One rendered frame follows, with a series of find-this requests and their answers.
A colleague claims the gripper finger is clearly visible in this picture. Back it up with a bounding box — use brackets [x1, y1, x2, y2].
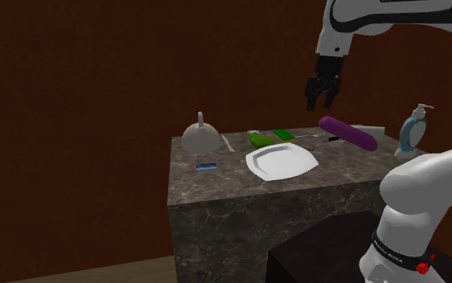
[322, 76, 343, 110]
[305, 76, 323, 112]

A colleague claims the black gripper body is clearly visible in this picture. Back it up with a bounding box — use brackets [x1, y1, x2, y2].
[314, 54, 346, 90]

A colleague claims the purple cylinder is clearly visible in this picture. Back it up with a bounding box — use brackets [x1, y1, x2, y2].
[318, 116, 379, 152]

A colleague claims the green and yellow sponge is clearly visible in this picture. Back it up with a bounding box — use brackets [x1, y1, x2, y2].
[272, 129, 296, 143]

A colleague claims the white flat box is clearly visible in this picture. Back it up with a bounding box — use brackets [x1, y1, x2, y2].
[349, 124, 386, 142]

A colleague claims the green rounded vegetable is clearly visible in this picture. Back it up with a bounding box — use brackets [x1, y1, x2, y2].
[249, 132, 277, 150]

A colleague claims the white square plate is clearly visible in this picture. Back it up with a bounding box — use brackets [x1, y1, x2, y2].
[245, 142, 320, 182]

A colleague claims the blue and white soap dispenser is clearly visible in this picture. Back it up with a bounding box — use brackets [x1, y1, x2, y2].
[393, 103, 435, 160]

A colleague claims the white knife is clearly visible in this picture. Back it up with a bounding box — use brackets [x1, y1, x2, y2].
[220, 134, 236, 154]

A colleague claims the dark robot stand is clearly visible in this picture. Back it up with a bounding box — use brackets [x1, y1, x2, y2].
[265, 211, 452, 283]

